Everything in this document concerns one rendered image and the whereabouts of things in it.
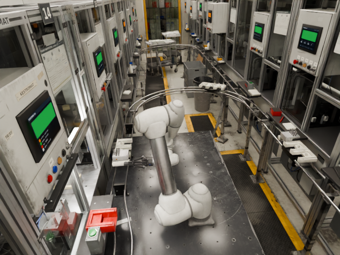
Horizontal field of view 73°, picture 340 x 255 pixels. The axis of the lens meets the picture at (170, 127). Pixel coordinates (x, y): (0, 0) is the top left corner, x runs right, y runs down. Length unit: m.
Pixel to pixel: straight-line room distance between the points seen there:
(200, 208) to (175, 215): 0.17
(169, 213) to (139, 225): 0.32
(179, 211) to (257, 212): 1.38
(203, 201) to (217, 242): 0.28
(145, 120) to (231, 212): 0.94
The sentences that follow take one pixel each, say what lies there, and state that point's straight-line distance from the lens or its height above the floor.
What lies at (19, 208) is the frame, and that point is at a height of 1.46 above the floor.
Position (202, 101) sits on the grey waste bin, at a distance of 4.46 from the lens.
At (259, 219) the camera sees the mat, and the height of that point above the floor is 0.01.
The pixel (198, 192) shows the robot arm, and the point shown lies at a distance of 1.53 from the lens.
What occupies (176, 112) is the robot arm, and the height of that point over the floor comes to 1.44.
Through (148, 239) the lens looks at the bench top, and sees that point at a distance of 1.67.
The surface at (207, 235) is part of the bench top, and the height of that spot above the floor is 0.68.
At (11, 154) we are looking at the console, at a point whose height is 1.64.
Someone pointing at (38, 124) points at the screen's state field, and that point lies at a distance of 1.00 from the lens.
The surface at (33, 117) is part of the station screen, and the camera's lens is 0.97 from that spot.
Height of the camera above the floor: 2.06
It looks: 31 degrees down
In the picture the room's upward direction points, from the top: 3 degrees counter-clockwise
